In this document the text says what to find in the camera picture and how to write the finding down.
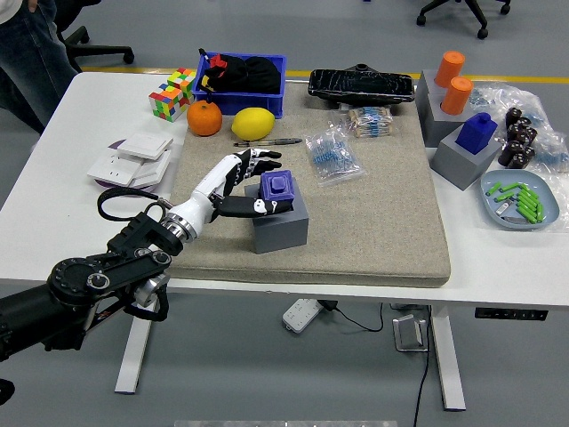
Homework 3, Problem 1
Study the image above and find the orange cylinder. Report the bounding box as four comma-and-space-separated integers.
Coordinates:
434, 50, 467, 89
440, 76, 474, 117

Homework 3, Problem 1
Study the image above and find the black wrapped keyboard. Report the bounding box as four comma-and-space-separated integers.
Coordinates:
308, 63, 416, 108

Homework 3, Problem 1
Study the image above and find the small colourful puzzle cube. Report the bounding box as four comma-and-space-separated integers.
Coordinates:
166, 67, 198, 100

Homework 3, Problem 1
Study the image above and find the white power strip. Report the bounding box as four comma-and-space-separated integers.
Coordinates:
282, 298, 324, 334

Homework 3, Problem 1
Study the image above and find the white table leg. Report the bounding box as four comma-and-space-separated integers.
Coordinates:
429, 305, 467, 412
114, 310, 155, 396

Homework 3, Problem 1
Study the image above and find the purple plate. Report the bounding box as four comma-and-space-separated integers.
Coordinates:
96, 139, 172, 195

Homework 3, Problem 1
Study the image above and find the yellow lemon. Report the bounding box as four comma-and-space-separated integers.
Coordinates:
230, 108, 276, 141

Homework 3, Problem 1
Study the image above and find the black cloth bundle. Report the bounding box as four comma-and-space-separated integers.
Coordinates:
197, 53, 282, 94

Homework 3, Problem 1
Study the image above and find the white blank switch plate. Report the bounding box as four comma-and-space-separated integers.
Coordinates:
117, 132, 174, 161

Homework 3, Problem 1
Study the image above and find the grey-brown mat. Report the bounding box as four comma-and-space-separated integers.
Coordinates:
156, 82, 452, 289

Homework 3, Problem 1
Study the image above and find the bag of blue resistors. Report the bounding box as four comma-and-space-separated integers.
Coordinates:
304, 124, 368, 188

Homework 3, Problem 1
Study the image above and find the orange fruit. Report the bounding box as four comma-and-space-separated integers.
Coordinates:
186, 100, 223, 138

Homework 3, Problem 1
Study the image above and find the black pen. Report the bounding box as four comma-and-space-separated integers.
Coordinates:
234, 137, 304, 148

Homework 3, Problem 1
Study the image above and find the grey cylinder holder block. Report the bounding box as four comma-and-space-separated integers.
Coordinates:
414, 68, 450, 117
421, 83, 473, 148

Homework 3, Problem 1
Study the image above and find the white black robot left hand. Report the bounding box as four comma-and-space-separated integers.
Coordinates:
168, 149, 284, 237

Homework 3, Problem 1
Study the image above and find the blue plastic bin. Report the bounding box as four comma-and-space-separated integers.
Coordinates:
191, 52, 288, 120

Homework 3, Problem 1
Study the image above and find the black floor cable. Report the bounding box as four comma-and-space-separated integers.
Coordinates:
411, 306, 433, 427

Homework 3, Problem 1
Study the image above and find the blue-grey plate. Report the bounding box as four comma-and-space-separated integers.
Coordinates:
479, 170, 560, 231

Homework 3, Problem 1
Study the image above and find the black plug with cord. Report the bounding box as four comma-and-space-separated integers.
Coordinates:
319, 300, 386, 333

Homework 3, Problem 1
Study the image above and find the black desk control panel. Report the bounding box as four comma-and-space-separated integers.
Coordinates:
474, 306, 549, 320

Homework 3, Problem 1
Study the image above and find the large colourful puzzle cube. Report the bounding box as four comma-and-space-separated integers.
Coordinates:
148, 84, 191, 123

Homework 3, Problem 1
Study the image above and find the blue square seal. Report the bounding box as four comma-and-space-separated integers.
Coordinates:
260, 169, 297, 214
454, 112, 498, 156

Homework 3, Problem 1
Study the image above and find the person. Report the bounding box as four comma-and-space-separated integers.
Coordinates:
0, 0, 79, 136

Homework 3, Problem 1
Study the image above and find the white socket plate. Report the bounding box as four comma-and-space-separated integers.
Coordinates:
86, 148, 146, 188

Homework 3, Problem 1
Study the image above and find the clear plastic bags pile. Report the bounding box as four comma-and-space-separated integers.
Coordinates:
466, 83, 569, 235

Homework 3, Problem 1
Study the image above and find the grey seal holder block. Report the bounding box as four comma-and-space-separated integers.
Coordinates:
243, 181, 310, 255
429, 120, 503, 191

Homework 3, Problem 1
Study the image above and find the silver metal stand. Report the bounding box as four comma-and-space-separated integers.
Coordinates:
391, 313, 430, 353

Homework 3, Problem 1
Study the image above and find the black office chair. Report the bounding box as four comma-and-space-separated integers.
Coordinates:
415, 0, 512, 40
52, 0, 135, 73

